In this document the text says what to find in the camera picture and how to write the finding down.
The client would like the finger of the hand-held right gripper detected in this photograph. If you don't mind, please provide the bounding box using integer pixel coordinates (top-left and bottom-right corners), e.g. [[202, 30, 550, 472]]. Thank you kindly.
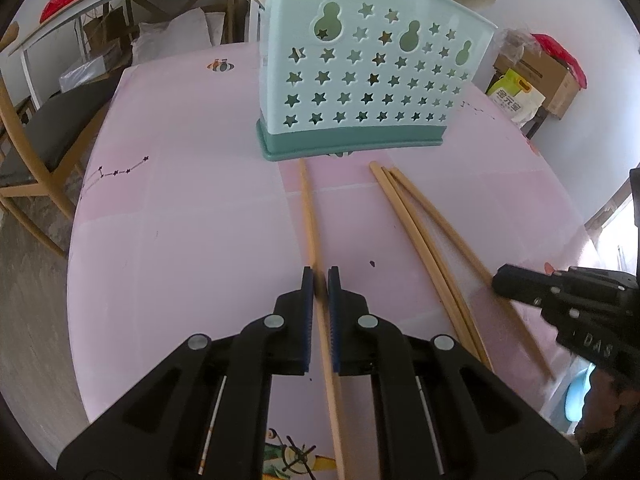
[[491, 264, 563, 311]]

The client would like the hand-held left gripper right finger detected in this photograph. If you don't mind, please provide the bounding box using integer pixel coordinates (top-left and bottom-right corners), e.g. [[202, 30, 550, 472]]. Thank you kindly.
[[327, 266, 586, 480]]

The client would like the mint green utensil holder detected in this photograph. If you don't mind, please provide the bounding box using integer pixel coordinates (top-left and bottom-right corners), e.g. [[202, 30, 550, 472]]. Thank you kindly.
[[256, 0, 499, 162]]

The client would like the large cardboard box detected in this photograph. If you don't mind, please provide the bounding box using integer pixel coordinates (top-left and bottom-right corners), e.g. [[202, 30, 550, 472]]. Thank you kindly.
[[494, 45, 581, 121]]

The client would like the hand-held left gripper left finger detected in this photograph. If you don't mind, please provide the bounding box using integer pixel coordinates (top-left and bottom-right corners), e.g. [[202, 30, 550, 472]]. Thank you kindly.
[[56, 266, 316, 480]]

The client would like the yellow green rice bag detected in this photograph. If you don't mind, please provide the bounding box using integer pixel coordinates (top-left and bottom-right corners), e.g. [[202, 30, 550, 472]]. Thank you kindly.
[[486, 69, 547, 128]]

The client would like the single wooden chopstick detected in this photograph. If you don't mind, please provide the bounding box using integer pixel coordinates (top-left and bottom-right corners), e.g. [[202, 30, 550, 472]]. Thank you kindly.
[[298, 159, 347, 480]]

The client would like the bunch of wooden chopsticks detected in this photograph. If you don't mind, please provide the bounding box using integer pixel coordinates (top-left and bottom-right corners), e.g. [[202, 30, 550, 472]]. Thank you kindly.
[[369, 160, 557, 382]]

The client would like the light blue basin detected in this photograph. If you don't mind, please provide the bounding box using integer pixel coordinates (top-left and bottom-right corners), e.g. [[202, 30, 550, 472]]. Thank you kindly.
[[564, 372, 596, 423]]

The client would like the wooden chair with dark seat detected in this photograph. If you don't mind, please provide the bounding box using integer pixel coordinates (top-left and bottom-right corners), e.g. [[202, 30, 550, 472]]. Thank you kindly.
[[0, 20, 123, 261]]

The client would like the crumpled red bag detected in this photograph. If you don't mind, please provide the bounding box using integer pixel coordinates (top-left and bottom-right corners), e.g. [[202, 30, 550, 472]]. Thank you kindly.
[[531, 33, 587, 92]]

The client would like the white sack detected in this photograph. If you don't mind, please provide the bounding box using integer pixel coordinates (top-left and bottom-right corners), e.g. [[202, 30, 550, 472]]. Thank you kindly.
[[131, 7, 226, 66]]

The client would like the silver wrapped package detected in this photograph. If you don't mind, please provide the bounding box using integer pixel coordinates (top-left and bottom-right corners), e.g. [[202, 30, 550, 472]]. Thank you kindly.
[[60, 52, 123, 92]]

